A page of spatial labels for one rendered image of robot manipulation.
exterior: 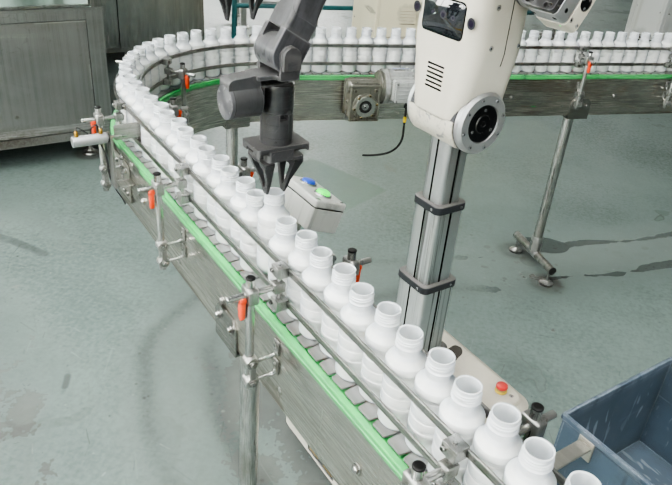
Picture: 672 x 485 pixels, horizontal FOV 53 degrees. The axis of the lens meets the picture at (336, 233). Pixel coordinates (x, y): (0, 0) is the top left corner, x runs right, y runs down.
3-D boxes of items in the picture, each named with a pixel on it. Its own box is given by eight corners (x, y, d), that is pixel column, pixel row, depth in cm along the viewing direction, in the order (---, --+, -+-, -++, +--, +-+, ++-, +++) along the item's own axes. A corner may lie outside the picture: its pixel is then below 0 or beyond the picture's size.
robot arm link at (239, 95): (303, 46, 106) (276, 34, 112) (236, 52, 100) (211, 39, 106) (300, 119, 111) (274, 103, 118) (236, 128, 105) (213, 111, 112)
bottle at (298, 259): (316, 302, 126) (322, 226, 117) (319, 322, 120) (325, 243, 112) (284, 302, 125) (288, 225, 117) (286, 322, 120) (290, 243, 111)
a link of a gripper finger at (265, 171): (298, 196, 121) (301, 147, 116) (263, 203, 117) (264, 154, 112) (280, 181, 125) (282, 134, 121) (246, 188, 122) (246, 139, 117)
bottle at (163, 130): (182, 169, 172) (179, 108, 164) (181, 179, 167) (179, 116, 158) (158, 169, 171) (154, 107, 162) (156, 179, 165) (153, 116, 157)
